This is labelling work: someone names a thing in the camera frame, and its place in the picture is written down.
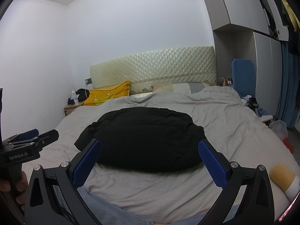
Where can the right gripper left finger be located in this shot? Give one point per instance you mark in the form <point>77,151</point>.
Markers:
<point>53,196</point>

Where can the grey duvet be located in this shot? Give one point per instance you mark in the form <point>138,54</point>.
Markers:
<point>231,128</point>

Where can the white spray bottle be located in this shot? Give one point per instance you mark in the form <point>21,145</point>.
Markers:
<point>75,98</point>

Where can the blue curtain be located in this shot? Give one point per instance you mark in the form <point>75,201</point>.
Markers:
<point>287,111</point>

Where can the cream quilted headboard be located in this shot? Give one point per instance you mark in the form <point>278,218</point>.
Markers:
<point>143,70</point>

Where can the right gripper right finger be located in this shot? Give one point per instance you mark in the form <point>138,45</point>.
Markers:
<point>257,204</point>

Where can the blue padded chair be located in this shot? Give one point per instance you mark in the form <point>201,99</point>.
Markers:
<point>244,77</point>

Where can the black bag on nightstand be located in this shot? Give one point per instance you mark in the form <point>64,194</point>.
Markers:
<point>83,94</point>

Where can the person's left hand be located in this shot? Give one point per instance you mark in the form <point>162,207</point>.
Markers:
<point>21,186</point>

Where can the wall power socket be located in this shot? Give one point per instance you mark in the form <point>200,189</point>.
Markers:
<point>88,81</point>

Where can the black camera on tripod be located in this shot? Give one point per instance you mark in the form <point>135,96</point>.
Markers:
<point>253,105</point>

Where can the hanging yellow garment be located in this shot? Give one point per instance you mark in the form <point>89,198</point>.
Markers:
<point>291,14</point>

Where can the wooden nightstand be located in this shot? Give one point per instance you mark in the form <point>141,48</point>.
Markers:
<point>70,108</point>

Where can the yellow white plush toy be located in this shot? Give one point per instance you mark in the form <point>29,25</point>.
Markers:
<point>286,179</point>

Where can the patchwork grey beige pillow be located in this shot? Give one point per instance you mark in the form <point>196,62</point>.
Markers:
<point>185,87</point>

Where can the black puffer jacket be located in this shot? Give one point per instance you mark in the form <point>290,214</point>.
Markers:
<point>152,140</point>

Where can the white plastic bag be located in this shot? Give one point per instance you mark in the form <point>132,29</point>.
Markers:
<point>280,129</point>

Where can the bottles on bedside shelf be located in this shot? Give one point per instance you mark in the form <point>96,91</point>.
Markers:
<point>225,82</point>

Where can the grey white wardrobe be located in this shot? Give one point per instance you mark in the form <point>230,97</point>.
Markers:
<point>253,30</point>

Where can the yellow crown pillow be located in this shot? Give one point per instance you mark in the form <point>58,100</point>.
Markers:
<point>100,96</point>

